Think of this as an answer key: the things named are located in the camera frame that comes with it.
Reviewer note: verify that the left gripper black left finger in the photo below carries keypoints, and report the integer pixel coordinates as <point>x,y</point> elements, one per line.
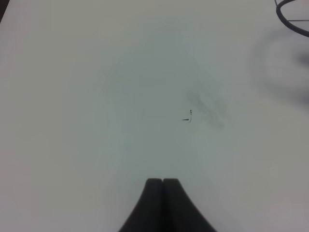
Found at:
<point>146,215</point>

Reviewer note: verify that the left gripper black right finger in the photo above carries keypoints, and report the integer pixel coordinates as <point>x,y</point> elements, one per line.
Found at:
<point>180,214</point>

